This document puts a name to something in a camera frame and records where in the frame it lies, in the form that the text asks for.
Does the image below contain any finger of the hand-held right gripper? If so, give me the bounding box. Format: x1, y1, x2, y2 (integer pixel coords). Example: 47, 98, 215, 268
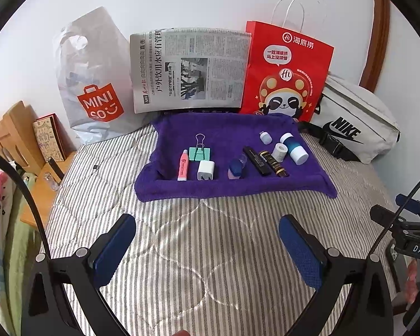
395, 193, 420, 219
370, 205, 408, 233

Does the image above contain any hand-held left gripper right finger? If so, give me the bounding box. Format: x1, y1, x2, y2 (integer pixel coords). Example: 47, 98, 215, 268
278, 214, 396, 336

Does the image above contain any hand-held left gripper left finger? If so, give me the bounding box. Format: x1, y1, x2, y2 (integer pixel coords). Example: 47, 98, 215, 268
21, 213, 137, 336

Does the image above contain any black and gold tube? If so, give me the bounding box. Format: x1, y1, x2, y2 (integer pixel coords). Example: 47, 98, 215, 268
260, 150, 290, 178

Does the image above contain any white tape roll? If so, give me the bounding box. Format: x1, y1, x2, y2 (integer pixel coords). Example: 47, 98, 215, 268
271, 143, 288, 162

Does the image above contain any small blue bottle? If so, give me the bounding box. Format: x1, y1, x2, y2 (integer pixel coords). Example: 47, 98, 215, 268
227, 158, 247, 180

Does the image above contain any pink flashlight pen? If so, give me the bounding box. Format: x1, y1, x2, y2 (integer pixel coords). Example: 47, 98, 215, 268
177, 149, 190, 181

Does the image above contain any white charger plug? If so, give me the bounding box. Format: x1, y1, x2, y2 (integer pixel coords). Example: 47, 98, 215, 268
197, 161, 216, 181

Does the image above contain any person's right hand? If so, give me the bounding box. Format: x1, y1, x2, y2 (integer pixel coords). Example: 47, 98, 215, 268
406, 259, 420, 309

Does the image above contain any striped bed quilt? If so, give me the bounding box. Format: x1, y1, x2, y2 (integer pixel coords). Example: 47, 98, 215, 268
38, 122, 407, 336

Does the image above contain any wooden bedside table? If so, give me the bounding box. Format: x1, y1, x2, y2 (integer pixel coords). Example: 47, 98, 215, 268
20, 150, 78, 228

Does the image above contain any green sheet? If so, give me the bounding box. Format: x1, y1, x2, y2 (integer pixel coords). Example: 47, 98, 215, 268
3, 196, 44, 305

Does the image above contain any purple towel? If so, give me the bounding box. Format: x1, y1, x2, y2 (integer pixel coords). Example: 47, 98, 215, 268
135, 112, 337, 202

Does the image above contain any blue and white bottle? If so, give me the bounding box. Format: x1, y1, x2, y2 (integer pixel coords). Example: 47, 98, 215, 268
279, 132, 309, 166

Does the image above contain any white waist bag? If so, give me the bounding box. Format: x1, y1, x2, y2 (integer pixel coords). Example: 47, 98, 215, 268
297, 73, 401, 164

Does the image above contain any red book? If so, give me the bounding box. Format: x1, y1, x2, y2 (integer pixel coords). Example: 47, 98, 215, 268
38, 113, 78, 155

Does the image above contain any patterned notebook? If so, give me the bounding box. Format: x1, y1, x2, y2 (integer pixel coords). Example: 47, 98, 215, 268
32, 117, 66, 162

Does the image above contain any teal binder clip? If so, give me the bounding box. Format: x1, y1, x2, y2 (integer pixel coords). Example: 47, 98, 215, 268
189, 134, 211, 162

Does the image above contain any wooden bed headboard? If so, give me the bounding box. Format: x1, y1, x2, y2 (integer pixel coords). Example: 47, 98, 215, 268
0, 101, 44, 176

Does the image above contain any red paper bag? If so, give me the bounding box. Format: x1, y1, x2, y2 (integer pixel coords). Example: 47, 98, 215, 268
238, 0, 335, 123

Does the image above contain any white plastic shopping bag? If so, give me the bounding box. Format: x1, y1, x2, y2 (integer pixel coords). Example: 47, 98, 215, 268
58, 6, 155, 145

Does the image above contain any folded newspaper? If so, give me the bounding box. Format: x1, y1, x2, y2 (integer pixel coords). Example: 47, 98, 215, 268
129, 27, 253, 114

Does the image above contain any black cable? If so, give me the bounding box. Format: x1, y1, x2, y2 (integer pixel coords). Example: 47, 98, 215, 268
369, 169, 420, 263
0, 148, 53, 263

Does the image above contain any black handle object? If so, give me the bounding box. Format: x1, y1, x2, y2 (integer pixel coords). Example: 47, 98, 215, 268
47, 157, 64, 183

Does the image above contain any brown wooden frame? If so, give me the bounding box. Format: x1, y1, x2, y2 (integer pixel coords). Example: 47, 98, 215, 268
359, 0, 392, 92

